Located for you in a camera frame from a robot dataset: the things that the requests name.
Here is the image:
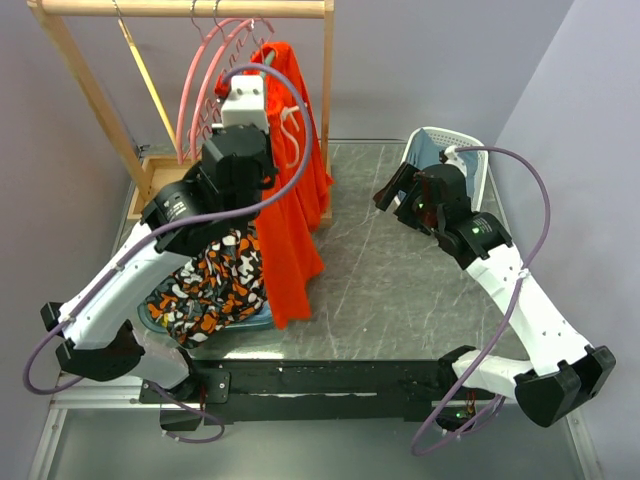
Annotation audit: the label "green plastic hanger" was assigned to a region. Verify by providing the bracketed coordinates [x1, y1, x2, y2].
[250, 19, 276, 66]

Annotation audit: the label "left pink plastic hanger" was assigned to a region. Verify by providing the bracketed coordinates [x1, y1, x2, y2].
[176, 18, 249, 165]

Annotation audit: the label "blue-grey cloth in basket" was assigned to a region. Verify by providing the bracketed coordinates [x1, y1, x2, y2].
[404, 128, 480, 201]

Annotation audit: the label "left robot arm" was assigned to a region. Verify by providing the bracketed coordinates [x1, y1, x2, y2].
[41, 124, 277, 402]

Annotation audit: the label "white plastic basket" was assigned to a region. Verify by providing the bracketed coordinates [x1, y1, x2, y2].
[399, 126, 490, 214]

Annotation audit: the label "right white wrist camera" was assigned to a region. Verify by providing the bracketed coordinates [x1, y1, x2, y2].
[439, 145, 468, 176]

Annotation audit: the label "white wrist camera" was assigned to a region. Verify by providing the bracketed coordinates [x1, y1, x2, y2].
[212, 74, 270, 134]
[439, 145, 468, 176]

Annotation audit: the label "right pink plastic hanger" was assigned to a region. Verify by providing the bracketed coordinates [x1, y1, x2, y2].
[179, 18, 257, 158]

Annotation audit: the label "pink plastic hanger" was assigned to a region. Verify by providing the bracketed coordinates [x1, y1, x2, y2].
[179, 18, 257, 158]
[176, 18, 249, 165]

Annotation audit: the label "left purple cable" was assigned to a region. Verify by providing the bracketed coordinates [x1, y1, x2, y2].
[22, 63, 315, 445]

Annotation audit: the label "yellow plastic hanger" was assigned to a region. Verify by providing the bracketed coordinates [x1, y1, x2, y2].
[118, 19, 178, 149]

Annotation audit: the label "patterned camouflage shorts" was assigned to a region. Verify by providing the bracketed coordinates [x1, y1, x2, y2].
[141, 223, 269, 349]

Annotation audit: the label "orange shorts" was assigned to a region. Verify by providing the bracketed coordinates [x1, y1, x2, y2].
[214, 41, 335, 331]

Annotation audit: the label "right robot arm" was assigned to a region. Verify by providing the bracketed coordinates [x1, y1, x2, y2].
[373, 163, 616, 427]

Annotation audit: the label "wooden clothes rack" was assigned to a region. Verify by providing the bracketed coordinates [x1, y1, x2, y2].
[27, 1, 335, 219]

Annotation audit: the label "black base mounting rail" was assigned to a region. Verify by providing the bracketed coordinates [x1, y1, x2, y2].
[139, 359, 455, 432]

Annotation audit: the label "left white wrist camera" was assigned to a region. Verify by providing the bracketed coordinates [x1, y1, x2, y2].
[212, 74, 270, 134]

